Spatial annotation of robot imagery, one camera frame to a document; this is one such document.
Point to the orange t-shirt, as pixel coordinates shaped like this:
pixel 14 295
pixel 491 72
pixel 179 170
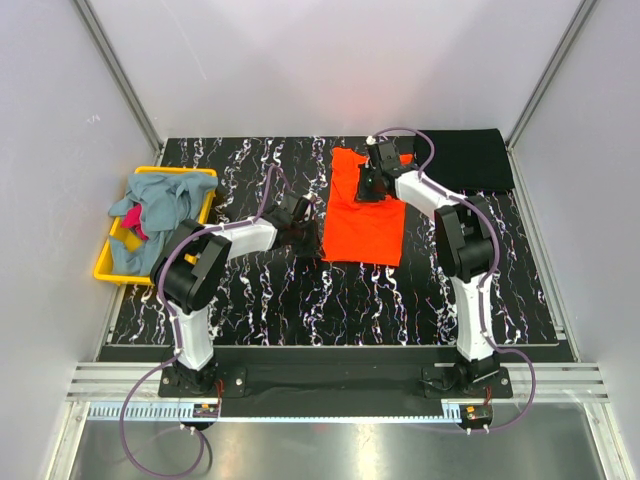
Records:
pixel 370 233

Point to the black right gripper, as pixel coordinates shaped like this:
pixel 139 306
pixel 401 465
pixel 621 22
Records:
pixel 363 196

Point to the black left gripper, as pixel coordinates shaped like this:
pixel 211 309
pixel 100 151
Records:
pixel 313 249

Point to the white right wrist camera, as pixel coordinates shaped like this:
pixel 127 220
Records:
pixel 383 157

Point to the folded black t-shirt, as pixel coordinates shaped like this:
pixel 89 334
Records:
pixel 470 160

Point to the yellow plastic bin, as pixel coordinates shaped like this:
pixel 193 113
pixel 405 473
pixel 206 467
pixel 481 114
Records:
pixel 102 269

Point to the pink crumpled garment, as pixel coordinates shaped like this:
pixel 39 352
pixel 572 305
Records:
pixel 132 222

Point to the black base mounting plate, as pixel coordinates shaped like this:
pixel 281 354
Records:
pixel 361 378

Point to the aluminium frame rail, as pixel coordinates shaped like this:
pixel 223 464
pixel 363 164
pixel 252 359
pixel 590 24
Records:
pixel 233 412

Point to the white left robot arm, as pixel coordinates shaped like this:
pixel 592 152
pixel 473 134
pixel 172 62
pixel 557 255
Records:
pixel 187 274

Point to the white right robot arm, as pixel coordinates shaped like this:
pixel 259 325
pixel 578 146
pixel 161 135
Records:
pixel 468 253

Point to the grey-blue crumpled t-shirt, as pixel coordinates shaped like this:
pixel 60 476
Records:
pixel 166 200

